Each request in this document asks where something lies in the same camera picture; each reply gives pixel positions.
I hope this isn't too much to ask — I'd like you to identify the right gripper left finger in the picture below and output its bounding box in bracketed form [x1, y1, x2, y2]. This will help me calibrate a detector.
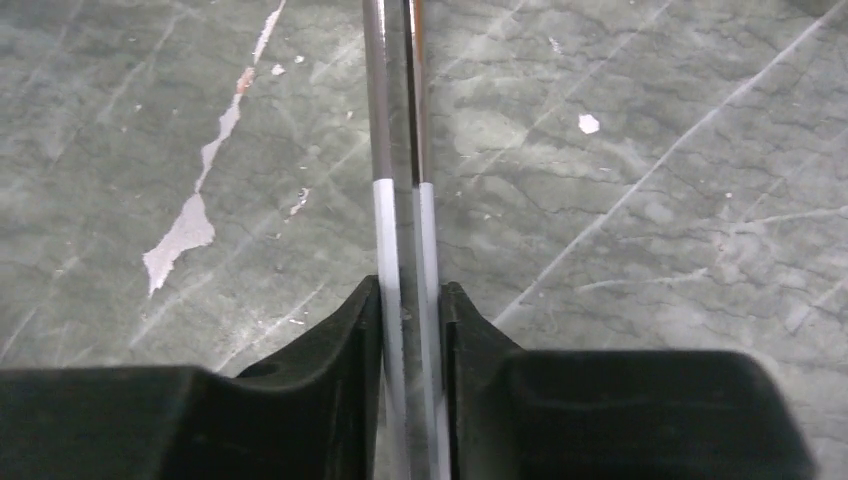
[1, 276, 382, 479]

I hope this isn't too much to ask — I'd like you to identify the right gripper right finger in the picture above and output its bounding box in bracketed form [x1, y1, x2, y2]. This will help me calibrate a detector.
[440, 282, 818, 479]

